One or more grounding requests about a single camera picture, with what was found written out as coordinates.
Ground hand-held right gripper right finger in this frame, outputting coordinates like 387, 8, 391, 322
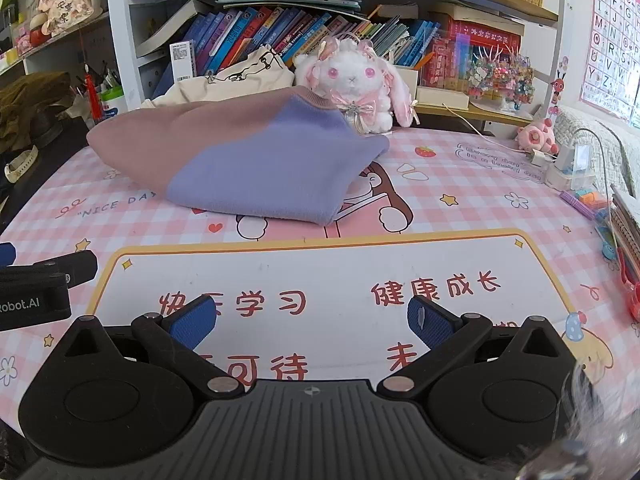
377, 295, 571, 400

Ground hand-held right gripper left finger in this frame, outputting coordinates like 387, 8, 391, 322
62, 295, 246, 400

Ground pink and purple sweater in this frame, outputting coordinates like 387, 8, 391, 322
86, 85, 391, 227

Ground white wristwatch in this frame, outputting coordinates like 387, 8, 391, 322
4, 144, 39, 184

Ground olive green garment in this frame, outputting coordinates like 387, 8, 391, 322
0, 71, 75, 147

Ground white pen cup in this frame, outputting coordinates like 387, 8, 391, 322
96, 85, 127, 122

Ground red tassel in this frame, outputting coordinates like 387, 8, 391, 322
81, 62, 100, 123

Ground red scissors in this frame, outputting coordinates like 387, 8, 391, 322
616, 246, 640, 322

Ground pink pig toy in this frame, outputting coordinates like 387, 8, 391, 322
515, 116, 562, 154

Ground stack of notebooks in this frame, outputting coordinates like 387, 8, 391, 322
606, 184, 640, 273

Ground white barcode box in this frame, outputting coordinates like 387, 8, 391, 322
169, 41, 197, 82

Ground white bookshelf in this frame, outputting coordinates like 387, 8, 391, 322
0, 0, 571, 128

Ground cream tote bag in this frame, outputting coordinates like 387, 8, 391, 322
140, 44, 296, 108

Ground white plush bunny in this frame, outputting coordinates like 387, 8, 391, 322
292, 32, 421, 136

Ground colourful bead trinkets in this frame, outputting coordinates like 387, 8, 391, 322
467, 47, 537, 111

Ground white quilted cushion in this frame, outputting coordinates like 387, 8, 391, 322
554, 106, 640, 198

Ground red box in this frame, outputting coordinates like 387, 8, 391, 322
442, 14, 523, 58

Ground row of colourful books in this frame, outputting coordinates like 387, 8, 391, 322
180, 4, 443, 77

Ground white cable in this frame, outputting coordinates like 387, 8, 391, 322
569, 127, 618, 213

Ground alphabet wall poster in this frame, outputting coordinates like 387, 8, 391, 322
579, 0, 640, 129

